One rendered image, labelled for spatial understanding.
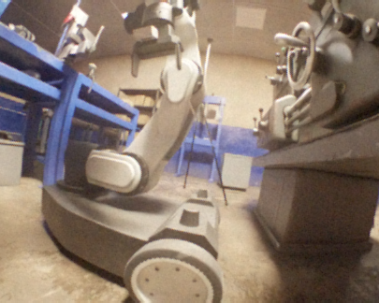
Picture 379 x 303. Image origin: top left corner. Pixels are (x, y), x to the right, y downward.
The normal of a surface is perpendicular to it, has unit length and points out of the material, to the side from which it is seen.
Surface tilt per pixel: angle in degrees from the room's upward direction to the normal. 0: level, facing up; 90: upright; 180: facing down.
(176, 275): 90
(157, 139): 90
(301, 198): 90
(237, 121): 90
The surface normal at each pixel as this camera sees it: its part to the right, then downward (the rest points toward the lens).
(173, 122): -0.21, 0.34
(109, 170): -0.15, -0.08
